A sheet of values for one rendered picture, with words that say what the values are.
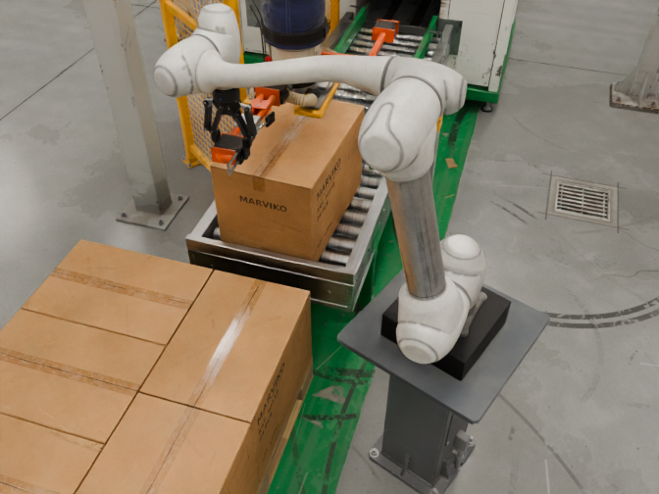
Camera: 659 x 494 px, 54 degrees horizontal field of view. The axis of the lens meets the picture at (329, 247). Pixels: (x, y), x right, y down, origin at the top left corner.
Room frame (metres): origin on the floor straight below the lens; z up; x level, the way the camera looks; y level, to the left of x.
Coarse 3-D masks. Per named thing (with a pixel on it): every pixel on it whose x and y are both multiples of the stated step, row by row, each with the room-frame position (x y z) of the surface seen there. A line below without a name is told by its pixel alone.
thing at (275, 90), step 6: (258, 90) 1.89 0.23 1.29; (264, 90) 1.88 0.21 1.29; (270, 90) 1.88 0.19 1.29; (276, 90) 1.87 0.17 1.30; (282, 90) 1.89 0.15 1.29; (288, 90) 1.94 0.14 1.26; (276, 96) 1.87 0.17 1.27; (282, 96) 1.90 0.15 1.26; (276, 102) 1.87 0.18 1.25; (282, 102) 1.88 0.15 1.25
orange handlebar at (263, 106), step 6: (384, 36) 2.32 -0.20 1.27; (378, 42) 2.25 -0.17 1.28; (378, 48) 2.21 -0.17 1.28; (324, 54) 2.17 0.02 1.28; (330, 54) 2.16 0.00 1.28; (336, 54) 2.16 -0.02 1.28; (342, 54) 2.16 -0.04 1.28; (372, 54) 2.16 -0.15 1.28; (258, 96) 1.87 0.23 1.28; (264, 96) 1.88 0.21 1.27; (270, 96) 1.87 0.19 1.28; (252, 102) 1.82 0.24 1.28; (258, 102) 1.82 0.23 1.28; (264, 102) 1.82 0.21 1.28; (270, 102) 1.82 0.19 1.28; (252, 108) 1.80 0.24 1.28; (258, 108) 1.79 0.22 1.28; (264, 108) 1.79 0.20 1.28; (270, 108) 1.82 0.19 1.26; (252, 114) 1.78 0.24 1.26; (258, 114) 1.76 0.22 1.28; (264, 114) 1.77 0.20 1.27; (234, 132) 1.66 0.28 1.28; (216, 156) 1.55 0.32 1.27; (222, 156) 1.54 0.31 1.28; (228, 156) 1.54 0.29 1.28
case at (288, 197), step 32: (288, 128) 2.20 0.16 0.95; (320, 128) 2.20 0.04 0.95; (352, 128) 2.23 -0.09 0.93; (256, 160) 1.98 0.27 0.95; (288, 160) 1.98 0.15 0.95; (320, 160) 1.98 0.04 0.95; (352, 160) 2.24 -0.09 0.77; (224, 192) 1.93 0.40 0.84; (256, 192) 1.89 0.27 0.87; (288, 192) 1.84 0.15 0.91; (320, 192) 1.89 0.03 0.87; (352, 192) 2.26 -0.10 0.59; (224, 224) 1.94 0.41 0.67; (256, 224) 1.89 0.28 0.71; (288, 224) 1.84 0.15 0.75; (320, 224) 1.89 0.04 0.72; (320, 256) 1.88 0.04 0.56
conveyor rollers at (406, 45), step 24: (360, 48) 3.73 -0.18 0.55; (384, 48) 3.76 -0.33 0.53; (408, 48) 3.73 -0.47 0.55; (432, 48) 3.76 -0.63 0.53; (336, 96) 3.19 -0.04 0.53; (360, 96) 3.16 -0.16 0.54; (360, 192) 2.32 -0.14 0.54; (360, 216) 2.14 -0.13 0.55; (336, 240) 1.99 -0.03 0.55; (336, 264) 1.88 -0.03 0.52
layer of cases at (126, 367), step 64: (128, 256) 1.89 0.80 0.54; (64, 320) 1.56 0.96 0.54; (128, 320) 1.56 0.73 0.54; (192, 320) 1.56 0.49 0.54; (256, 320) 1.56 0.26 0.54; (0, 384) 1.27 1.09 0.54; (64, 384) 1.27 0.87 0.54; (128, 384) 1.28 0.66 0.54; (192, 384) 1.28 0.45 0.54; (256, 384) 1.28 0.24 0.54; (0, 448) 1.04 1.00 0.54; (64, 448) 1.04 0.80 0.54; (128, 448) 1.04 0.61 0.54; (192, 448) 1.04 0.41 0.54; (256, 448) 1.15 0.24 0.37
